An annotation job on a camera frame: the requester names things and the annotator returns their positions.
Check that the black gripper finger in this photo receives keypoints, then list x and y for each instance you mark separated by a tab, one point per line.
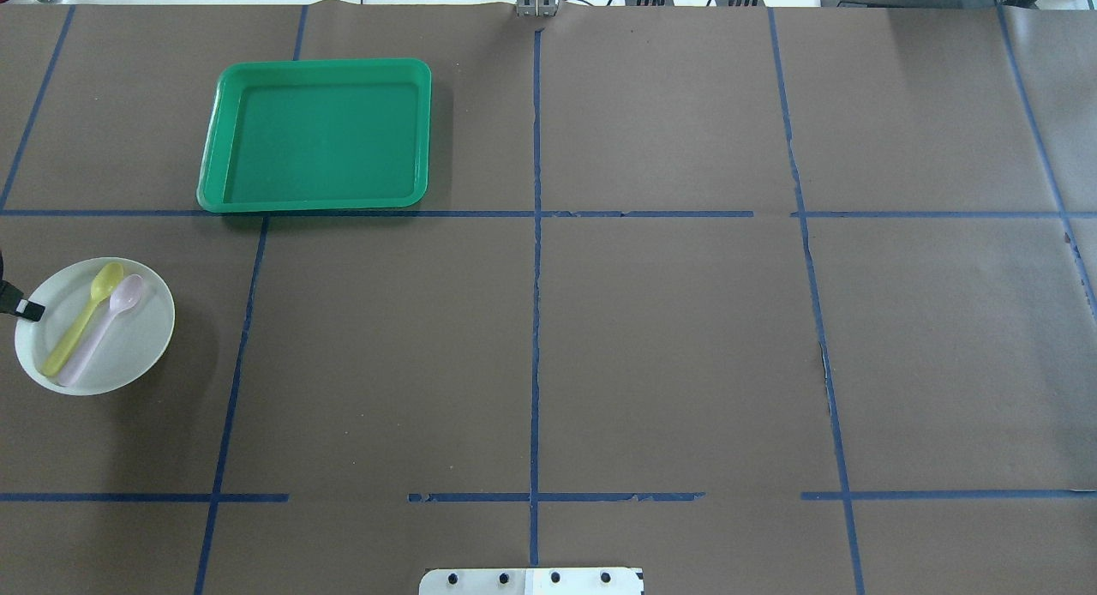
14	303

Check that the white round plate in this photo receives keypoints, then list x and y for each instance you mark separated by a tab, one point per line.
133	344

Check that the yellow plastic spoon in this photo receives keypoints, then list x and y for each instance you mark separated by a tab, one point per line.
103	285

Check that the pink plastic spoon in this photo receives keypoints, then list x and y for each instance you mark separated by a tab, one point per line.
125	297

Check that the green plastic tray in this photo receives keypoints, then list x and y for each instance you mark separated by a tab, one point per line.
318	135

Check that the brown paper table cover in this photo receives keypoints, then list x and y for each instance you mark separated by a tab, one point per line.
782	301

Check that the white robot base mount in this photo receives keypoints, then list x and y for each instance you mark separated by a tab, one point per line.
579	580

